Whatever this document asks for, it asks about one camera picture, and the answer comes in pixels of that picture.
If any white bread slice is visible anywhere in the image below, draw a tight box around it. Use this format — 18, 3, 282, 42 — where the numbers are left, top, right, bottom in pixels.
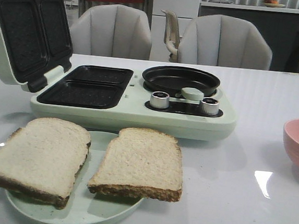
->
0, 117, 91, 209
88, 127, 183, 202

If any green sandwich maker lid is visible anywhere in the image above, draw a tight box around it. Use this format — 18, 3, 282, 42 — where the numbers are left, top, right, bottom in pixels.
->
0, 0, 73, 92

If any green breakfast maker base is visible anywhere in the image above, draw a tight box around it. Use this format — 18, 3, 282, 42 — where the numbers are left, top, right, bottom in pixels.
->
30, 65, 237, 141

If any left silver control knob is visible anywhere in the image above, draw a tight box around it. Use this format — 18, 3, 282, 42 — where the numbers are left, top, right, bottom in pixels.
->
149, 91, 170, 109

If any silver control knob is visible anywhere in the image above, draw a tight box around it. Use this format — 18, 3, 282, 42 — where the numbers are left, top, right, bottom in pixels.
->
149, 91, 170, 109
199, 97, 219, 116

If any black round frying pan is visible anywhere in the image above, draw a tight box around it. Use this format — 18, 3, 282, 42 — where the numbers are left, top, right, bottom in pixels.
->
142, 65, 220, 98

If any right silver control knob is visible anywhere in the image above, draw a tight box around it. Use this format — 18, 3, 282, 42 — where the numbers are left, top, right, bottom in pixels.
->
199, 97, 219, 116

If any beige office chair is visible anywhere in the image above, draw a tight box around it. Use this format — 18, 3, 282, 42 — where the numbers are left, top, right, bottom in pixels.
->
161, 9, 180, 63

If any left grey upholstered chair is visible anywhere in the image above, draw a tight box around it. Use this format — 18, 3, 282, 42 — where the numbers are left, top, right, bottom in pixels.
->
70, 4, 152, 60

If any grey upholstered chair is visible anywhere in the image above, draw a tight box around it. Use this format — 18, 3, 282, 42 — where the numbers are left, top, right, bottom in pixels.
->
70, 4, 152, 60
178, 14, 272, 70

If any right grey upholstered chair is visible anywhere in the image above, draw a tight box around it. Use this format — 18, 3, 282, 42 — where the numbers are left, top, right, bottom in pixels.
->
178, 14, 272, 70

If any white cabinet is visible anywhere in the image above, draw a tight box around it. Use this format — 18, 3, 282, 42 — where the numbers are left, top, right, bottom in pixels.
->
149, 0, 201, 62

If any light green round plate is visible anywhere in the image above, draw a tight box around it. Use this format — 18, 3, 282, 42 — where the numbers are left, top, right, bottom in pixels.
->
6, 131, 143, 224

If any fruit bowl on counter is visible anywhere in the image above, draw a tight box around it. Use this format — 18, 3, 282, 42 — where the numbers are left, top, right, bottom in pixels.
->
262, 0, 285, 8

